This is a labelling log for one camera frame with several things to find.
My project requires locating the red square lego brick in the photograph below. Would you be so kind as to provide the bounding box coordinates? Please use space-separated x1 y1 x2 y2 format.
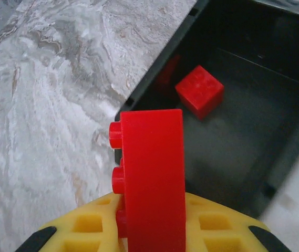
174 65 224 121

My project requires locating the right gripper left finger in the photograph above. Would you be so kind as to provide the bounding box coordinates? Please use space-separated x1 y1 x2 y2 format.
17 193 129 252

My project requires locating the black storage bin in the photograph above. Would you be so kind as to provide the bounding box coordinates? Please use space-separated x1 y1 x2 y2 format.
114 0 299 220

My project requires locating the red long lego brick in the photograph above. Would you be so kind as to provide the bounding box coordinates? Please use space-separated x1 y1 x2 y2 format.
109 109 187 252

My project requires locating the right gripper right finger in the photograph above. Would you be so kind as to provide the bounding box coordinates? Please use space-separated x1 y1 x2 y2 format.
184 192 293 252

